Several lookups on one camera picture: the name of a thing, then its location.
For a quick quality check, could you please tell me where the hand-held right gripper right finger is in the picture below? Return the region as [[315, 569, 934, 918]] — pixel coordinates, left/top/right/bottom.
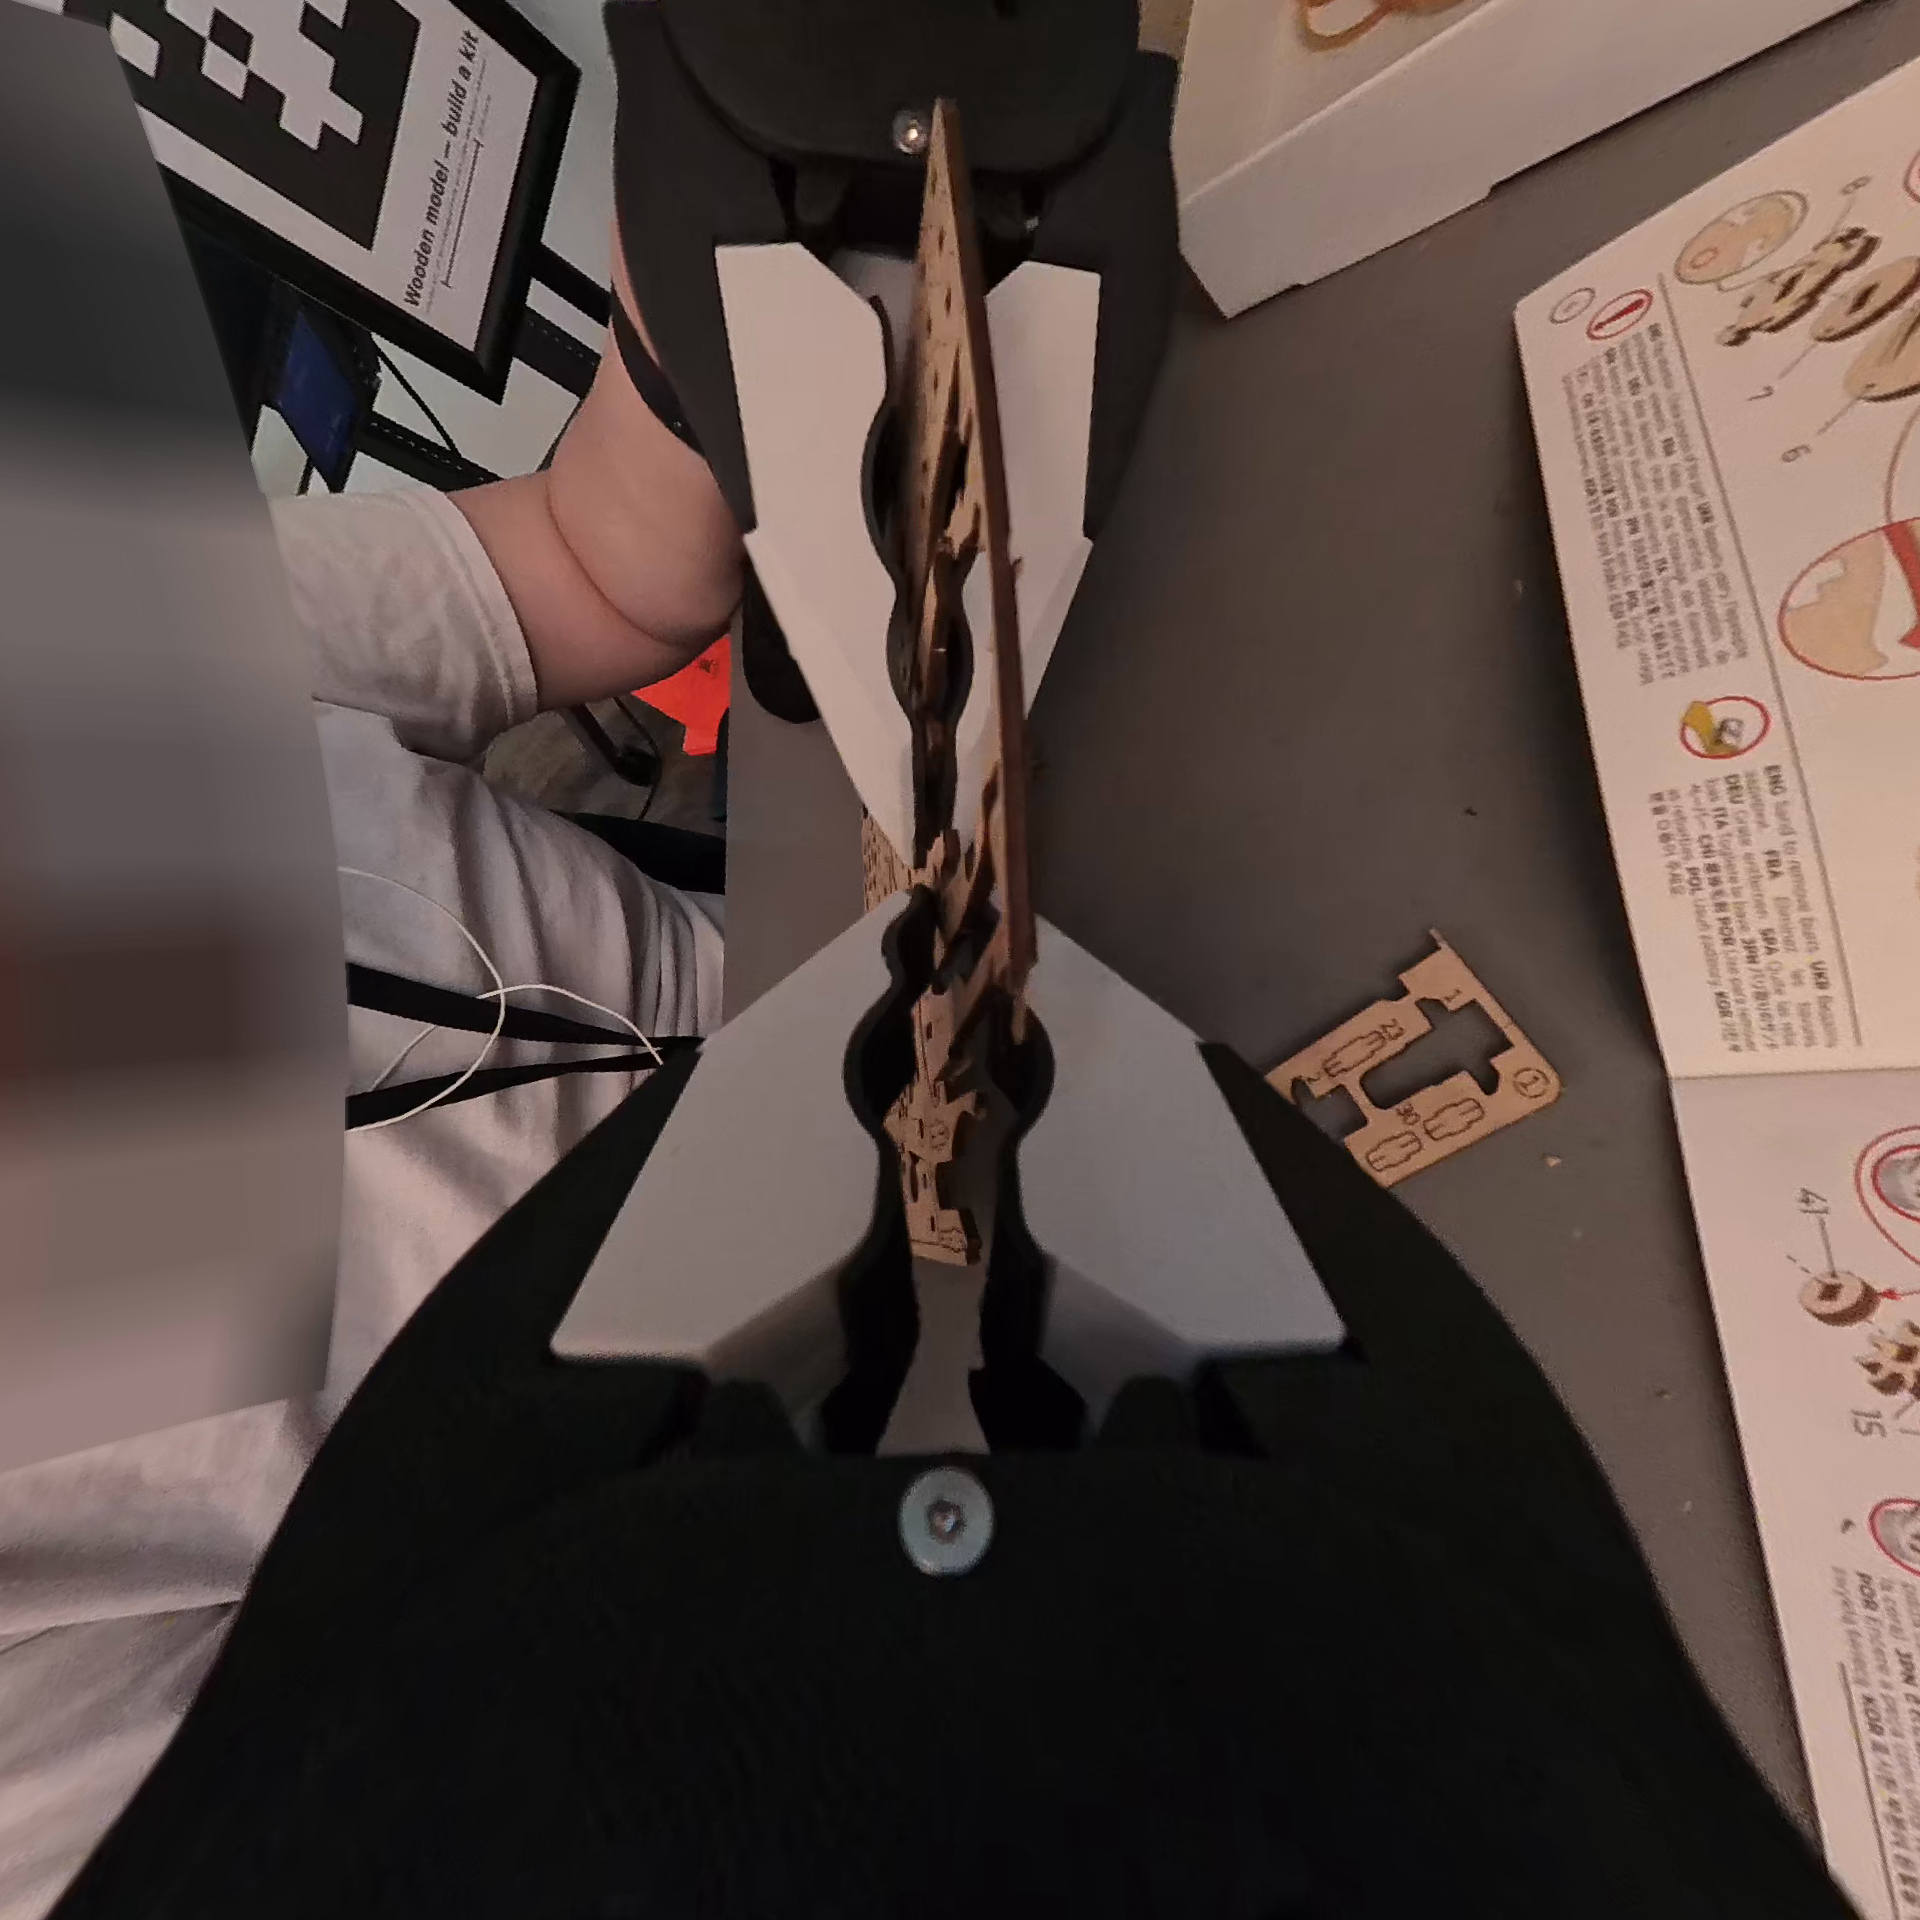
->
[[979, 906, 1348, 1425]]

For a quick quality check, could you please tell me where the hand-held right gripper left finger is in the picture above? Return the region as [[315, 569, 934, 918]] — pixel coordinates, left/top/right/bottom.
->
[[549, 883, 940, 1454]]

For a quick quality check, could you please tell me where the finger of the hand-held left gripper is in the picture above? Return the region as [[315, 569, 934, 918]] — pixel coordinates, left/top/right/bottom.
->
[[714, 245, 923, 888], [957, 263, 1107, 713]]

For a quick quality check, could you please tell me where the wooden sheet with round parts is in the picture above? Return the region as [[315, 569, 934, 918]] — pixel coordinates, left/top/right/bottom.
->
[[862, 96, 1041, 1272]]

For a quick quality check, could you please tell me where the person's left forearm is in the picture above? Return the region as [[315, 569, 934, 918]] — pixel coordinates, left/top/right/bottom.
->
[[448, 401, 752, 711]]

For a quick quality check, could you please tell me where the orange red object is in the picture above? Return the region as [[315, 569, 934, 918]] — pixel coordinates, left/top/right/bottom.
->
[[627, 638, 741, 784]]

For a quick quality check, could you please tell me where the black framed marker sign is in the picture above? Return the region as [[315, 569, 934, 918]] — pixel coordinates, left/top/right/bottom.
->
[[60, 0, 587, 403]]

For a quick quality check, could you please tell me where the white cardboard box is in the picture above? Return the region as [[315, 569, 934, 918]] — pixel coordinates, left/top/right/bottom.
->
[[1169, 0, 1873, 319]]

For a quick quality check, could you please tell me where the blue box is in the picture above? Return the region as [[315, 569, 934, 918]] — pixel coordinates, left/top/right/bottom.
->
[[268, 306, 379, 471]]

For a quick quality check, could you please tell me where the pile of thin rings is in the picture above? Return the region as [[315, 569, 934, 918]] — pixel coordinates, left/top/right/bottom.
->
[[1293, 0, 1478, 54]]

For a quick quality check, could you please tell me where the open instruction booklet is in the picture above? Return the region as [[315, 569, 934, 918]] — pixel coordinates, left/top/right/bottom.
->
[[1512, 58, 1920, 1920]]

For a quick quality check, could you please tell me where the thin white cord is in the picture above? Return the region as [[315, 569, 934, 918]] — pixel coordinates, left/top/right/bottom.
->
[[336, 861, 669, 1128]]

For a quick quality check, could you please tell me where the black lanyard strap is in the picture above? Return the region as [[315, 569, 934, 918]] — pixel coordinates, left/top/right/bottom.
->
[[344, 960, 706, 1128]]

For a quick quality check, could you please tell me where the small wooden frame offcut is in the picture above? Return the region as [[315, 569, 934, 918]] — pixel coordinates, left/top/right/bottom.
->
[[1264, 929, 1563, 1190]]

